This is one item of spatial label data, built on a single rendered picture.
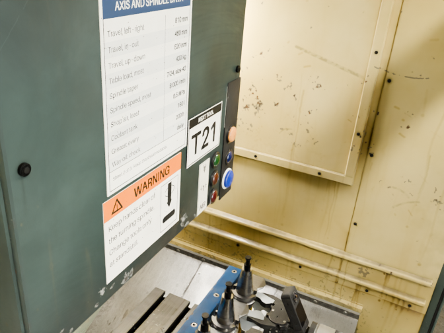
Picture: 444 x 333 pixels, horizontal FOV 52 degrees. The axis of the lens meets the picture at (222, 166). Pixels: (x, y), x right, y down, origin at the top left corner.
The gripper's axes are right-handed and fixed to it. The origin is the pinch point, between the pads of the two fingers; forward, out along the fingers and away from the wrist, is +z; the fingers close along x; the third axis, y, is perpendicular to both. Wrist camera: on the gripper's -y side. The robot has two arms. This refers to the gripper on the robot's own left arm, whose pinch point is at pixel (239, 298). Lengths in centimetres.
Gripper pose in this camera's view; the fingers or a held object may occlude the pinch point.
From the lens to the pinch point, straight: 121.4
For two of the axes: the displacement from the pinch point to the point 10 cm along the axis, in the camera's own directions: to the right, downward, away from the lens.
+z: -8.9, -2.9, 3.5
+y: -1.0, 8.9, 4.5
